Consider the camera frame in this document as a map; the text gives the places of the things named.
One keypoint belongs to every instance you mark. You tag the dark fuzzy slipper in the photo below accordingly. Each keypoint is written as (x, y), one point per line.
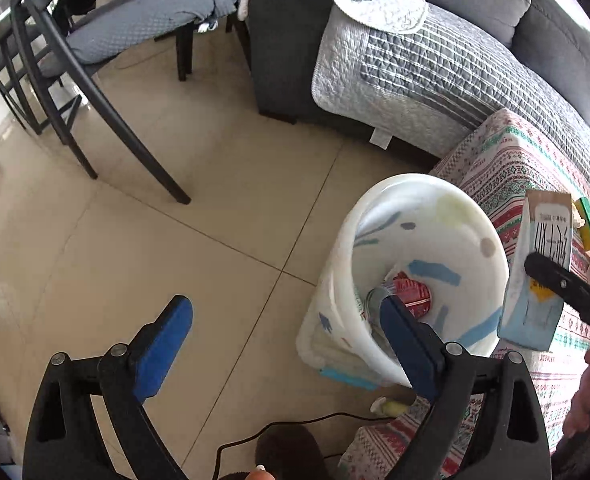
(290, 452)

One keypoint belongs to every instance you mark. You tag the small yellow white object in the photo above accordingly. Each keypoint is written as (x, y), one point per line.
(392, 406)

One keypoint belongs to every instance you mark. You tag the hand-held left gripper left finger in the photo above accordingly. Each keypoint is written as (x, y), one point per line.
(162, 355)

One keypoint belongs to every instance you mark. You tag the pale blue milk carton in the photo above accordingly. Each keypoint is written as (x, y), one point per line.
(545, 220)

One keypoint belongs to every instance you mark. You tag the clear plastic cup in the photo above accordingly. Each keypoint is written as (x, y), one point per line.
(375, 300)

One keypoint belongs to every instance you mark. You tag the dark grey sofa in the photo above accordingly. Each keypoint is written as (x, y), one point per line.
(285, 35)

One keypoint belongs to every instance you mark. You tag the table with patterned cloth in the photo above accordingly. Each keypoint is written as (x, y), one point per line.
(495, 160)

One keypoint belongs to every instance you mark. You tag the white plastic bin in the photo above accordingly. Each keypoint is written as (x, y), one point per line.
(475, 240)

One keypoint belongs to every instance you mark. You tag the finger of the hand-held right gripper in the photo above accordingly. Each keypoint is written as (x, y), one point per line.
(555, 277)

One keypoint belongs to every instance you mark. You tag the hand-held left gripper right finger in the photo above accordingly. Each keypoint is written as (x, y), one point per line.
(405, 340)

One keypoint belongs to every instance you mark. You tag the red can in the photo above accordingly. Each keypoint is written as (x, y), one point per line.
(415, 292)

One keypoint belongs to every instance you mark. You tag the grey striped quilted seat cover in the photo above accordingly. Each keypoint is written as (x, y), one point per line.
(400, 70)

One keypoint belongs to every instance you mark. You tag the person's right hand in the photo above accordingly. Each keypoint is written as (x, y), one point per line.
(582, 395)

